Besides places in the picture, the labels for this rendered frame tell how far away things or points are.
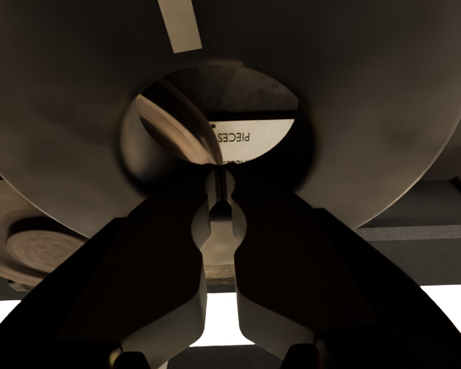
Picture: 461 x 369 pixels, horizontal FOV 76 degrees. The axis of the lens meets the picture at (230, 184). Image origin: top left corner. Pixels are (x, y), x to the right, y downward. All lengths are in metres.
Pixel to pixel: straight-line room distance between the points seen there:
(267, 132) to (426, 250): 8.94
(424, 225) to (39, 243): 5.97
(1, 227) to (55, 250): 0.07
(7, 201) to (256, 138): 0.39
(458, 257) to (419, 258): 0.99
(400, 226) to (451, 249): 3.99
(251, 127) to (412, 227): 5.60
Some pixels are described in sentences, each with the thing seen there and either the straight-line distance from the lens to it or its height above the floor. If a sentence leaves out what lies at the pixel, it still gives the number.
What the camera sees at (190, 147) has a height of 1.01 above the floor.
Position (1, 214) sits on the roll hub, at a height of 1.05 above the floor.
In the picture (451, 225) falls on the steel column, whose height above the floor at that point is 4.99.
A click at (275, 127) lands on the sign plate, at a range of 0.55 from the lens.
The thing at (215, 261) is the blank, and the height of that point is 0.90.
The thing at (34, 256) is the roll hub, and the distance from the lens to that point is 0.50.
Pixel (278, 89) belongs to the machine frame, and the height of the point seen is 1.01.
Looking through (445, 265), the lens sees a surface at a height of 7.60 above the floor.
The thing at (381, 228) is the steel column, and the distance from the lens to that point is 5.77.
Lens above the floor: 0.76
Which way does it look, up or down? 46 degrees up
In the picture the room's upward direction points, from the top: 179 degrees clockwise
